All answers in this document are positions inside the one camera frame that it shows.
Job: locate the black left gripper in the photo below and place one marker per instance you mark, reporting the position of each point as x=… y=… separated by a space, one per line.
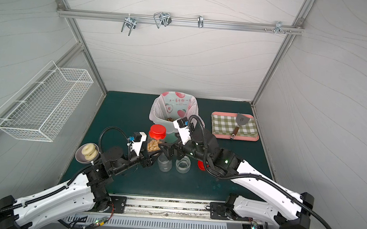
x=147 y=160

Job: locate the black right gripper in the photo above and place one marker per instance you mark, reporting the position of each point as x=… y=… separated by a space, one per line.
x=175 y=148

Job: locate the glass peanut jar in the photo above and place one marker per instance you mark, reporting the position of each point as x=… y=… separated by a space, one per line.
x=183 y=165

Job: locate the red jar lid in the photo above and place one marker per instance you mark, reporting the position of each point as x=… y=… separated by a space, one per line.
x=201 y=166

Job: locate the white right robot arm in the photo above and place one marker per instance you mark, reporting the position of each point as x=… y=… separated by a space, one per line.
x=292 y=210

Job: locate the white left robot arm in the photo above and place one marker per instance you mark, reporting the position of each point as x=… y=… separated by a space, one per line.
x=85 y=191

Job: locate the pink white plastic bin bag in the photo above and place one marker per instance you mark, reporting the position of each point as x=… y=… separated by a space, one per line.
x=174 y=105

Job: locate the green white checkered cloth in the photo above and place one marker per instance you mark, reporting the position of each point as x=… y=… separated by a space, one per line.
x=225 y=125

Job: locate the pink plastic tray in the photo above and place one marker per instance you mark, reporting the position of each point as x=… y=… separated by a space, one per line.
x=236 y=138

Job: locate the cream round buns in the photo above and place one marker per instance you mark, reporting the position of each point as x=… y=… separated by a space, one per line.
x=89 y=151

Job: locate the grey bowl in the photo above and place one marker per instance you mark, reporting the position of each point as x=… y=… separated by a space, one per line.
x=79 y=156

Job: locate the metal hook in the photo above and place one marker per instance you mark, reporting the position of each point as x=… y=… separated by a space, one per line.
x=162 y=19
x=200 y=21
x=278 y=29
x=129 y=24

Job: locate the aluminium crossbar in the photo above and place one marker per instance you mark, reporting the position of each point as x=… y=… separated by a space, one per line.
x=176 y=21

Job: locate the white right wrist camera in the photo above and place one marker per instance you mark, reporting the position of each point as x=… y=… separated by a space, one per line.
x=182 y=126

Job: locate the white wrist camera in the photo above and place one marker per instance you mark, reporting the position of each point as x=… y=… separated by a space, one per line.
x=182 y=126
x=135 y=142

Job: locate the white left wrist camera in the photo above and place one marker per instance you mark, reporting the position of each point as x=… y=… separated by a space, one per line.
x=135 y=142

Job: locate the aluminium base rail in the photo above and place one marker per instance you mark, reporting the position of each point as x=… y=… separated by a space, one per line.
x=193 y=209

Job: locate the white slotted cable duct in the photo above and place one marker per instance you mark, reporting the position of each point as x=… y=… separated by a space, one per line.
x=154 y=223

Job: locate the steel spatula wooden handle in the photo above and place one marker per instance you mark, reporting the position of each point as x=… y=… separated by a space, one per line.
x=240 y=120

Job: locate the white wire basket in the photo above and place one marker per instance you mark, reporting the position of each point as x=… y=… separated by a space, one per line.
x=39 y=110

